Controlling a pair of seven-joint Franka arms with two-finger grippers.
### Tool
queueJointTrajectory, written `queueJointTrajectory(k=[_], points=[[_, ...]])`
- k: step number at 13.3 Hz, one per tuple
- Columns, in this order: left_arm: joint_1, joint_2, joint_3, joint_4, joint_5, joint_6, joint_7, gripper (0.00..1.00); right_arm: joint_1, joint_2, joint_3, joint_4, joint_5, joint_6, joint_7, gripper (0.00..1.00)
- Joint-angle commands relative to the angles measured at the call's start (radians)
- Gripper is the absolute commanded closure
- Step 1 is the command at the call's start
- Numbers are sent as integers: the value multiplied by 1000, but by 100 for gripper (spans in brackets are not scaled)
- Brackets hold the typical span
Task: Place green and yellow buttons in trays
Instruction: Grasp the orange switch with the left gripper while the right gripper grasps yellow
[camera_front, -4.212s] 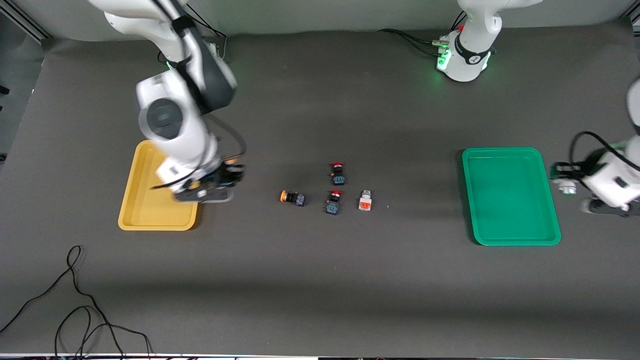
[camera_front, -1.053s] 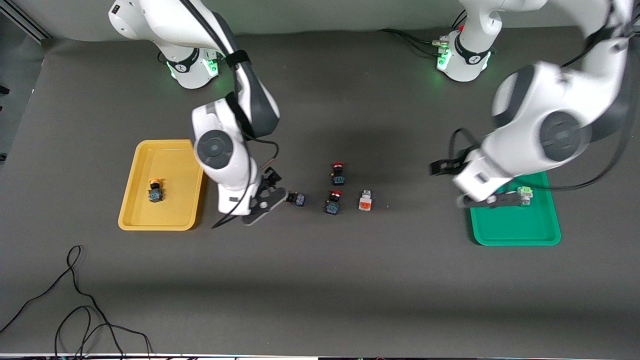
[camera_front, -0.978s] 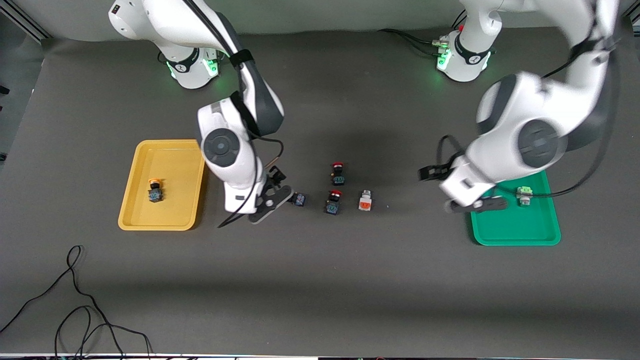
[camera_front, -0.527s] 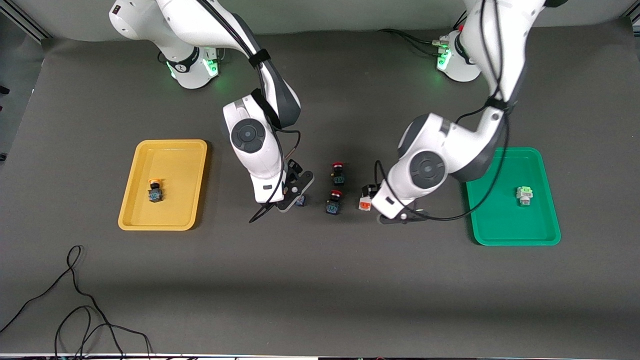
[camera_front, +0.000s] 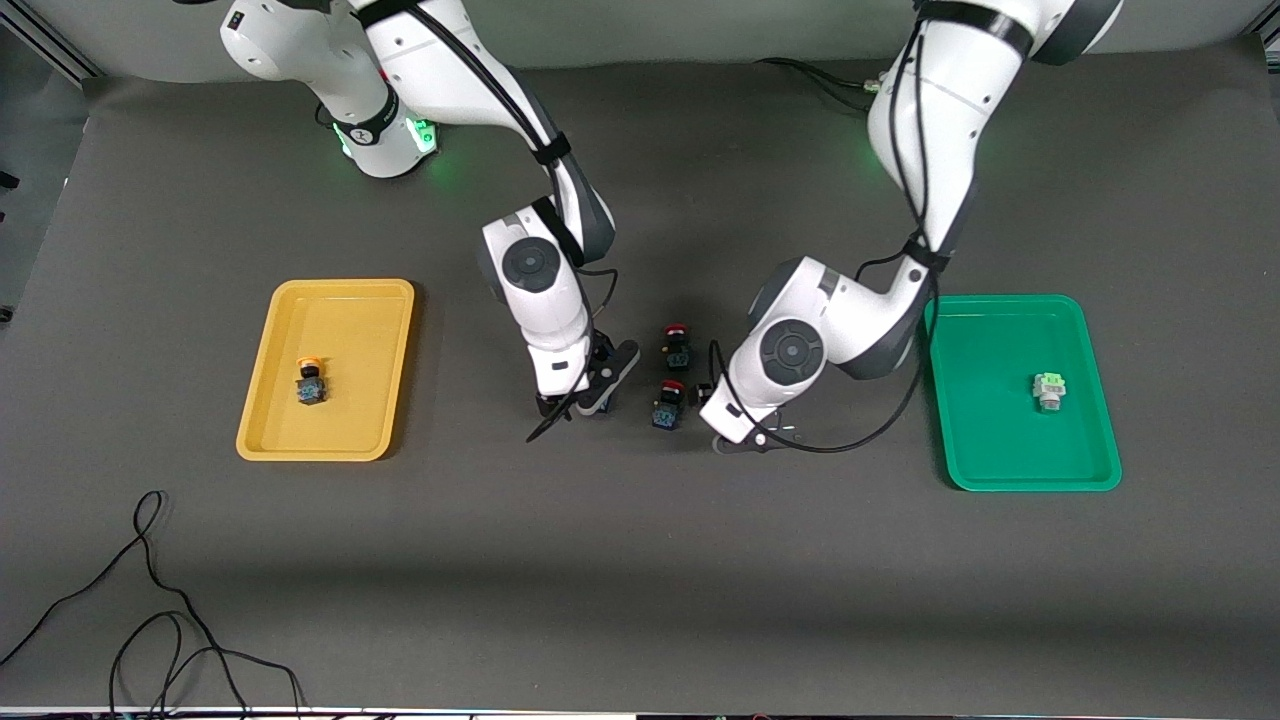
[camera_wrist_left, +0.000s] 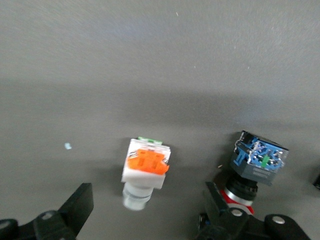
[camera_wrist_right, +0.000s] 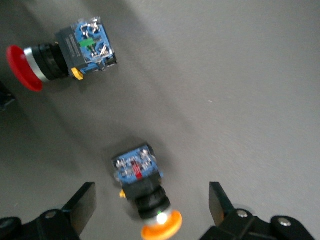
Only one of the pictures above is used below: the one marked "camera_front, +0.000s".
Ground dark grey table mat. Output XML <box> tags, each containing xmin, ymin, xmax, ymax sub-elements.
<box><xmin>0</xmin><ymin>48</ymin><xmax>1280</xmax><ymax>713</ymax></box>

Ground yellow plastic tray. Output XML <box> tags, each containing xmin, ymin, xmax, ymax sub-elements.
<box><xmin>235</xmin><ymin>278</ymin><xmax>416</xmax><ymax>463</ymax></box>

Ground green plastic tray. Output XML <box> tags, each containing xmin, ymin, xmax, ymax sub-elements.
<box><xmin>922</xmin><ymin>294</ymin><xmax>1123</xmax><ymax>493</ymax></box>

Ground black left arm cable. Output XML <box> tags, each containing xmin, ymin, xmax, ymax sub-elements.
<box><xmin>705</xmin><ymin>20</ymin><xmax>941</xmax><ymax>456</ymax></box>

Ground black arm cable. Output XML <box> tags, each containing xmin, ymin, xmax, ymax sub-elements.
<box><xmin>395</xmin><ymin>0</ymin><xmax>623</xmax><ymax>444</ymax></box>
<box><xmin>705</xmin><ymin>20</ymin><xmax>941</xmax><ymax>456</ymax></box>

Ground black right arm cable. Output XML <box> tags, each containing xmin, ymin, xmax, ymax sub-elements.
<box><xmin>395</xmin><ymin>0</ymin><xmax>623</xmax><ymax>444</ymax></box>

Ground black left arm base cables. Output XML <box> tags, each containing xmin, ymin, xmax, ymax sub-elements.
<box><xmin>755</xmin><ymin>55</ymin><xmax>886</xmax><ymax>101</ymax></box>

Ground loose thin black cable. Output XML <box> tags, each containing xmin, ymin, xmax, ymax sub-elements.
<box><xmin>0</xmin><ymin>490</ymin><xmax>306</xmax><ymax>719</ymax></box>

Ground aluminium frame rail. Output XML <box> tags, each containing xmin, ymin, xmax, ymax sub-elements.
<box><xmin>0</xmin><ymin>20</ymin><xmax>106</xmax><ymax>83</ymax></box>

